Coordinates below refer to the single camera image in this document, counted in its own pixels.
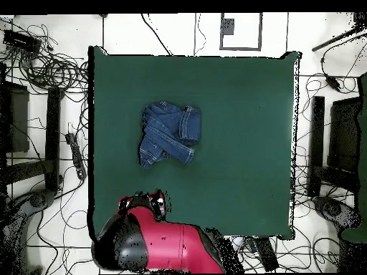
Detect blue denim jeans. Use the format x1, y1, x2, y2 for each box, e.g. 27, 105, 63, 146
138, 100, 202, 170

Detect dark flat panel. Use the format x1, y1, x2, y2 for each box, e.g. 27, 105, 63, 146
327, 96, 363, 173
0, 80, 30, 153

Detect black power strip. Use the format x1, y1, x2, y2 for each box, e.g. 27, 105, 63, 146
65, 132, 87, 180

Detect dark green table cloth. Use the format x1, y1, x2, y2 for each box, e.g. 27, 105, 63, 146
87, 45, 300, 241

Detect black oblong box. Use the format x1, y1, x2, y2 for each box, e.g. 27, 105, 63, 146
254, 236, 280, 272

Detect grey wheeled chair base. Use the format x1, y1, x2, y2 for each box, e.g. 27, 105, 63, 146
312, 196, 362, 230
0, 190, 57, 274

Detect small grey square tag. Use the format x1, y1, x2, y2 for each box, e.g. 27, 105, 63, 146
219, 17, 235, 36

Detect black power adapter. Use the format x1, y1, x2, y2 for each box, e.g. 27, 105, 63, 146
324, 74, 341, 92

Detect black electronics box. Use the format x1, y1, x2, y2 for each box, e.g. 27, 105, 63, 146
2, 29, 43, 54

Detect green cloth sheet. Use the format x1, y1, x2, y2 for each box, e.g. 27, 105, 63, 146
340, 72, 367, 244

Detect black tripod rod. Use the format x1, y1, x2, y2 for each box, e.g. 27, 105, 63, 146
311, 12, 367, 52

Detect black metal stand frame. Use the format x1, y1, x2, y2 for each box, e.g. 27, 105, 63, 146
0, 85, 65, 193
307, 95, 359, 198

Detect grey square floor frame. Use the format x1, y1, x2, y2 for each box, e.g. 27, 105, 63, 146
219, 12, 263, 52

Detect tangled black cable bundle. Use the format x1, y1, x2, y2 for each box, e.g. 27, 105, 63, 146
0, 22, 90, 97

